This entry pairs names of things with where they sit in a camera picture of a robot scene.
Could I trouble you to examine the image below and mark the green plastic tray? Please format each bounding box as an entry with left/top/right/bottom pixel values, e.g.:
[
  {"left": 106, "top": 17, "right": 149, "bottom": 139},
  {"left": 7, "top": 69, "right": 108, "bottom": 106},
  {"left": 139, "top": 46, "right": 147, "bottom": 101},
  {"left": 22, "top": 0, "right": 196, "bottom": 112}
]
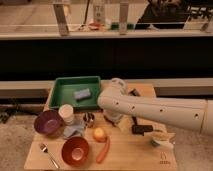
[{"left": 49, "top": 76, "right": 101, "bottom": 110}]

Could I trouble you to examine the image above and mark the grey blue cloth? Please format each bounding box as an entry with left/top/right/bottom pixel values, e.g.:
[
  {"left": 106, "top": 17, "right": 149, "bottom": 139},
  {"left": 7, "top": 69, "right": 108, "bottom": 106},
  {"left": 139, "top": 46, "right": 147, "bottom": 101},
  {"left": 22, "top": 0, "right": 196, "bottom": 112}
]
[{"left": 63, "top": 120, "right": 85, "bottom": 139}]

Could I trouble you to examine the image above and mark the red bowl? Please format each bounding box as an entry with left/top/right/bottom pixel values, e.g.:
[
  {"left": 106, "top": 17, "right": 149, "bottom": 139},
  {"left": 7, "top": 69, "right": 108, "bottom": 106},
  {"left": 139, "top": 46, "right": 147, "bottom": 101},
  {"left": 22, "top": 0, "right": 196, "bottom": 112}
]
[{"left": 61, "top": 137, "right": 89, "bottom": 167}]

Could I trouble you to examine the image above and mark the orange carrot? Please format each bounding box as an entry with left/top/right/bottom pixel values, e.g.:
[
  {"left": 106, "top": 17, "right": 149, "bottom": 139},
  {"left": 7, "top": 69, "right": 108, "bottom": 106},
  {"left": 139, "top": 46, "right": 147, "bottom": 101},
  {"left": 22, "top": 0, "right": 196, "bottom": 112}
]
[{"left": 96, "top": 137, "right": 110, "bottom": 164}]

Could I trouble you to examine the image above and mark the silver fork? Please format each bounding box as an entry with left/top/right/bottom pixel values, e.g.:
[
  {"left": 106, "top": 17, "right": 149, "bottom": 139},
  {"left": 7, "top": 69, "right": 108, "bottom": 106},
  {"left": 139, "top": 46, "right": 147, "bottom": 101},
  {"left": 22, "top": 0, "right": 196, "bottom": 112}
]
[{"left": 39, "top": 143, "right": 60, "bottom": 169}]

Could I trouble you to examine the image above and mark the purple bowl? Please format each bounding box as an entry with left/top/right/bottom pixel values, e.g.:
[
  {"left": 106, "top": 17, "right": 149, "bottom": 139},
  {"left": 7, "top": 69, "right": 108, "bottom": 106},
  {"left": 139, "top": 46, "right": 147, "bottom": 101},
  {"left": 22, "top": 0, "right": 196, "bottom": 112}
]
[{"left": 34, "top": 110, "right": 63, "bottom": 135}]

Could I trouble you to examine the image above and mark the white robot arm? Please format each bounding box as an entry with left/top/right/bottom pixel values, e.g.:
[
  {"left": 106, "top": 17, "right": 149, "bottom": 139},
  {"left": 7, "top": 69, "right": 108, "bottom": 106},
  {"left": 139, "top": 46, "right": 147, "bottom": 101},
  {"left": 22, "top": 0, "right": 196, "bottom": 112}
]
[{"left": 97, "top": 78, "right": 213, "bottom": 136}]

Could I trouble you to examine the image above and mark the wooden cutting board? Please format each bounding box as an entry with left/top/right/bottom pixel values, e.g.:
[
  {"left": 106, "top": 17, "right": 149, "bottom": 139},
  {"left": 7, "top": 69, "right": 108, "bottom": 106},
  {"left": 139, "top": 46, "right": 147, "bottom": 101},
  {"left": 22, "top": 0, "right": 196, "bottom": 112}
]
[{"left": 23, "top": 83, "right": 178, "bottom": 171}]

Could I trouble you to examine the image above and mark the grey blue sponge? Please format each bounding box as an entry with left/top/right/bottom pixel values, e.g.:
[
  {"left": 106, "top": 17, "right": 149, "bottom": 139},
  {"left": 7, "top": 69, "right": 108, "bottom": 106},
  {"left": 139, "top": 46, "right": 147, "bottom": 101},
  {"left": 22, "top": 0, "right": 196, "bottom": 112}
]
[{"left": 74, "top": 88, "right": 91, "bottom": 100}]

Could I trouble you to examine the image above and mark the dark brown grape bunch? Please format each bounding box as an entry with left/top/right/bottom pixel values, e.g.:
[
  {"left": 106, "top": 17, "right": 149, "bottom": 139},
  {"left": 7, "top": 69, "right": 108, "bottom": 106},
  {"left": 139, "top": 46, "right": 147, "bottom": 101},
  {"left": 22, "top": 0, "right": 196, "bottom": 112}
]
[{"left": 103, "top": 115, "right": 116, "bottom": 127}]

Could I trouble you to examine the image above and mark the yellow red apple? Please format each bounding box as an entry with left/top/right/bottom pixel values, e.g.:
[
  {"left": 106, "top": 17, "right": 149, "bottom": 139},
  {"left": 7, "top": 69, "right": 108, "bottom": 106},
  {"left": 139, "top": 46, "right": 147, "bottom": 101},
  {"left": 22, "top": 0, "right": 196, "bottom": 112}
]
[{"left": 93, "top": 128, "right": 107, "bottom": 142}]

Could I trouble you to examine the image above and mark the black dish brush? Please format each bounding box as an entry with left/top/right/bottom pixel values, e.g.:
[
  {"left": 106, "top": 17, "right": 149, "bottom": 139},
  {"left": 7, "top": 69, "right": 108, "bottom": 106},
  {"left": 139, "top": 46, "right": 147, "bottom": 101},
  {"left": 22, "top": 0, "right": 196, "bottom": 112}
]
[{"left": 129, "top": 89, "right": 153, "bottom": 136}]

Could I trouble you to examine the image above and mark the white plastic cup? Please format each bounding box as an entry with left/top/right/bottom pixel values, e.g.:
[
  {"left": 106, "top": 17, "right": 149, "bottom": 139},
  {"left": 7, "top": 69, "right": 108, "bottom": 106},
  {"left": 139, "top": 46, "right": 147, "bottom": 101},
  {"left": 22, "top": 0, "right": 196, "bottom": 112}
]
[{"left": 58, "top": 104, "right": 74, "bottom": 124}]

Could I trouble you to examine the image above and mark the small striped metal cup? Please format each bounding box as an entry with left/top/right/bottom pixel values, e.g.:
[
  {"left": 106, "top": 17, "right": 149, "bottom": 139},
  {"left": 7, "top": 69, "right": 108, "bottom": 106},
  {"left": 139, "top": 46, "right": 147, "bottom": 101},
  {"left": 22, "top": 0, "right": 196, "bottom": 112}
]
[{"left": 83, "top": 112, "right": 95, "bottom": 127}]

